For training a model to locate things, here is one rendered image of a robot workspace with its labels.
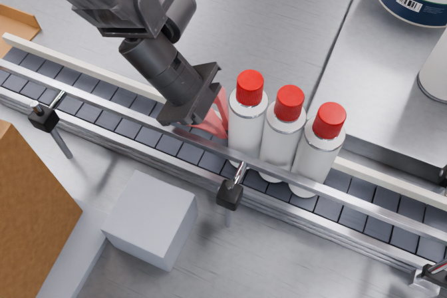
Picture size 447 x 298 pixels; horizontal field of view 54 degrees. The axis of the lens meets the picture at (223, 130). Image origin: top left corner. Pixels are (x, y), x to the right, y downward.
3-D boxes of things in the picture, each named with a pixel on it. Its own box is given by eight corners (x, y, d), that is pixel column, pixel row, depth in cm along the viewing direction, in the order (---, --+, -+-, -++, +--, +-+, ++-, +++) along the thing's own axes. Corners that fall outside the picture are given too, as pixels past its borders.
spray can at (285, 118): (295, 162, 70) (319, 86, 52) (282, 189, 67) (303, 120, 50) (265, 149, 71) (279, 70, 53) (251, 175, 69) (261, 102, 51)
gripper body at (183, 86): (225, 70, 62) (193, 31, 58) (193, 127, 57) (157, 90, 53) (194, 74, 66) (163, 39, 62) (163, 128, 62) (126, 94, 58)
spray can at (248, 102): (265, 149, 71) (278, 70, 53) (252, 175, 69) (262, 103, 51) (235, 137, 72) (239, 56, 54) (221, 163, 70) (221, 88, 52)
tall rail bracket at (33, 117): (95, 132, 78) (66, 76, 64) (72, 166, 75) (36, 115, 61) (79, 126, 79) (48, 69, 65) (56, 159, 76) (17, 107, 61)
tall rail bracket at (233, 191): (251, 196, 72) (257, 150, 58) (233, 237, 69) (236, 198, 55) (233, 189, 73) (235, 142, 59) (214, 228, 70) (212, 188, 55)
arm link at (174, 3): (74, 0, 51) (134, -1, 47) (120, -57, 56) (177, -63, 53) (122, 72, 60) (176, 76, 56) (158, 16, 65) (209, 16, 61)
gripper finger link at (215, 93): (251, 116, 65) (215, 74, 60) (232, 156, 62) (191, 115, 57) (218, 118, 70) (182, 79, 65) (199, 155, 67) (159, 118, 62)
